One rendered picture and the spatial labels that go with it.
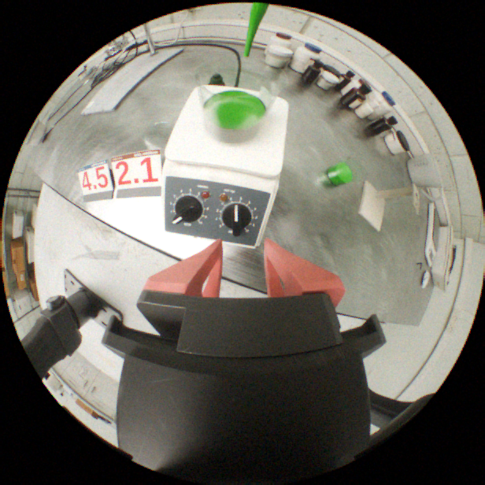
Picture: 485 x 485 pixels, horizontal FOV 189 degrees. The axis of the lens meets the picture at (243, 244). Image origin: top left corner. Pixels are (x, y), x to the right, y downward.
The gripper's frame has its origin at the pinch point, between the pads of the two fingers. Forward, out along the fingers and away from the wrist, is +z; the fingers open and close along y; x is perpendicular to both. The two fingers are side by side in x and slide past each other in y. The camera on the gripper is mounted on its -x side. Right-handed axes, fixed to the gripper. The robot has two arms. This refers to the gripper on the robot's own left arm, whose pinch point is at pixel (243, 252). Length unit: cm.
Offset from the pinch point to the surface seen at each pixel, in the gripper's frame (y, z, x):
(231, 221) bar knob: 1.4, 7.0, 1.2
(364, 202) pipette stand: -24.1, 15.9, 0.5
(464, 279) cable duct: -135, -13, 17
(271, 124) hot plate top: -3.0, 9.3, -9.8
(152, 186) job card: 13.5, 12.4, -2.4
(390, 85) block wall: -45, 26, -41
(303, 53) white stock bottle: -13.9, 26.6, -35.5
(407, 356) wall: -112, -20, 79
